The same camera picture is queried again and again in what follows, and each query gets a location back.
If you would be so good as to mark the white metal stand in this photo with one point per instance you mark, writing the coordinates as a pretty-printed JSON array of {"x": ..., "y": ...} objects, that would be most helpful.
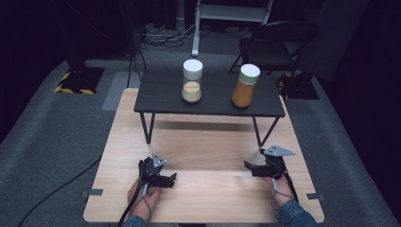
[{"x": 196, "y": 38}]

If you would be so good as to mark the black stand base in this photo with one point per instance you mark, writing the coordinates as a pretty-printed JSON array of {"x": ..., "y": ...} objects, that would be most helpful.
[{"x": 299, "y": 88}]

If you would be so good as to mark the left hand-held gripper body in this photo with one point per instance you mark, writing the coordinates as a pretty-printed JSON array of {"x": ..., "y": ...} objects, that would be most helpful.
[{"x": 148, "y": 170}]

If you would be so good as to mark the grey pole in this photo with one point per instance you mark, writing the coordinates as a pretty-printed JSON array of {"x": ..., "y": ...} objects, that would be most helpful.
[{"x": 180, "y": 12}]

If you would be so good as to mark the orange powder jar green-banded lid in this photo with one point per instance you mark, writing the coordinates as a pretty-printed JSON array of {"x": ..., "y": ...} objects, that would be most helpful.
[{"x": 243, "y": 94}]

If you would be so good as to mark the person's left hand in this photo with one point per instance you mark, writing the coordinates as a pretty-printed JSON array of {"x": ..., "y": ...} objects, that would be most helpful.
[{"x": 138, "y": 201}]

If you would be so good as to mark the grey panel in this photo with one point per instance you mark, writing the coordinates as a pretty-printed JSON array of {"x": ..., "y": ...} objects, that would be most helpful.
[{"x": 334, "y": 38}]

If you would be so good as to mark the black folding chair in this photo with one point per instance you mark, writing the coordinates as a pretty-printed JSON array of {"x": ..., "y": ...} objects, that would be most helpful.
[{"x": 271, "y": 53}]

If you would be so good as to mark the pale powder jar white lid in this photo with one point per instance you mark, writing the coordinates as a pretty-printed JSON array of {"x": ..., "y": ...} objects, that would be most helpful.
[{"x": 192, "y": 91}]

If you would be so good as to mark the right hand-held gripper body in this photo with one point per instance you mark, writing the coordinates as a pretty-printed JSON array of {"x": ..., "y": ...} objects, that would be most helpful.
[{"x": 275, "y": 165}]

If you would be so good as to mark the black base with striped tape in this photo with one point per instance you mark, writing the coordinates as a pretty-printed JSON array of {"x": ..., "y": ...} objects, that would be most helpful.
[{"x": 82, "y": 78}]

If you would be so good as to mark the grey table clip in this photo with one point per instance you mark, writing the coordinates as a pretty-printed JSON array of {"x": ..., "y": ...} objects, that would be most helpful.
[
  {"x": 94, "y": 192},
  {"x": 315, "y": 196}
]

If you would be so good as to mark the person's right hand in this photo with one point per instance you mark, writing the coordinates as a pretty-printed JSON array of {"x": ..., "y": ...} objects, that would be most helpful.
[{"x": 282, "y": 192}]

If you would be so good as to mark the black raised shelf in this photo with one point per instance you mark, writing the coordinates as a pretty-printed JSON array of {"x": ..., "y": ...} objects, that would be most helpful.
[{"x": 217, "y": 94}]

